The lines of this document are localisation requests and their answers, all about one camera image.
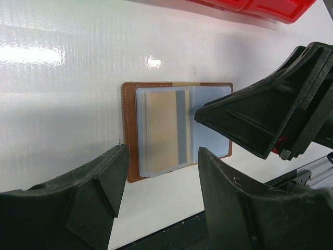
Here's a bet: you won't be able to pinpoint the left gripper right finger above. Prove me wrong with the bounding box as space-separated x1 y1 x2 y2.
198 147 332 249

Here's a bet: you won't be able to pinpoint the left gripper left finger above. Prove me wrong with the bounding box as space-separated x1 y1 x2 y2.
1 144 130 249

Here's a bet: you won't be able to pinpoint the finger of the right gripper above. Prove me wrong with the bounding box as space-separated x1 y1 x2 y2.
195 42 332 159

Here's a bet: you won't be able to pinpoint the brown leather card holder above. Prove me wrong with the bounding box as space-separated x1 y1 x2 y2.
121 82 233 183

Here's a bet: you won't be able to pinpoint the gold card with grey stripe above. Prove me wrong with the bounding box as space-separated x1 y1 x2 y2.
145 89 192 177

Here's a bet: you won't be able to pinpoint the right red plastic bin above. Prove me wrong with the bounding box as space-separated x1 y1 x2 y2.
242 0 316 24

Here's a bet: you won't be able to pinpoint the red plastic bin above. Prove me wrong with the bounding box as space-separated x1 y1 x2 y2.
189 0 249 12
242 0 316 24

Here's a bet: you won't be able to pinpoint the middle red plastic bin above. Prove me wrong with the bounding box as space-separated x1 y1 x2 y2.
189 0 249 12

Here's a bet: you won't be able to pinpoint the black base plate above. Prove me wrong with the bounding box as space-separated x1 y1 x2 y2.
106 153 333 250

